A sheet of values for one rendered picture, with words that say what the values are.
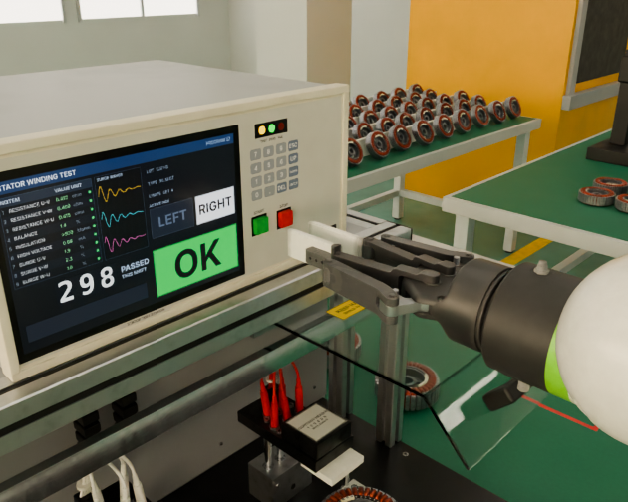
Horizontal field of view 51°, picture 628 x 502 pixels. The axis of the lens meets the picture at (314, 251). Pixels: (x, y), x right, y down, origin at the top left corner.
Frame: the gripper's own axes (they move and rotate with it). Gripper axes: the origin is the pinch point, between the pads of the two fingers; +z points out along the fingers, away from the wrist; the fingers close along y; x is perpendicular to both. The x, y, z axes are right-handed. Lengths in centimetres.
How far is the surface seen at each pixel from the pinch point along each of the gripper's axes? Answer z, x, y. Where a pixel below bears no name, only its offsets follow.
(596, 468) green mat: -19, -43, 41
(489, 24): 168, -3, 326
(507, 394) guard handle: -18.5, -12.5, 6.9
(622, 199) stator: 23, -40, 163
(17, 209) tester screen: 9.7, 8.1, -25.8
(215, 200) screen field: 9.7, 4.1, -5.9
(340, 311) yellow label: 4.0, -11.9, 7.4
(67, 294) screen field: 9.7, -0.6, -22.9
